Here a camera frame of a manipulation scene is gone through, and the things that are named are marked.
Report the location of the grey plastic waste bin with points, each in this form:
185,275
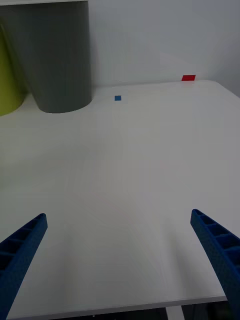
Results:
57,57

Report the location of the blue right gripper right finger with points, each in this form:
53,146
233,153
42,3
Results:
220,252

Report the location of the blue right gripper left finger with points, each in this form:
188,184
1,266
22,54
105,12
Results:
22,252

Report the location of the yellow-green plastic waste bin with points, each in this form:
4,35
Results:
8,85

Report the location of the white table leg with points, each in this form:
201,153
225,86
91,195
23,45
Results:
175,313

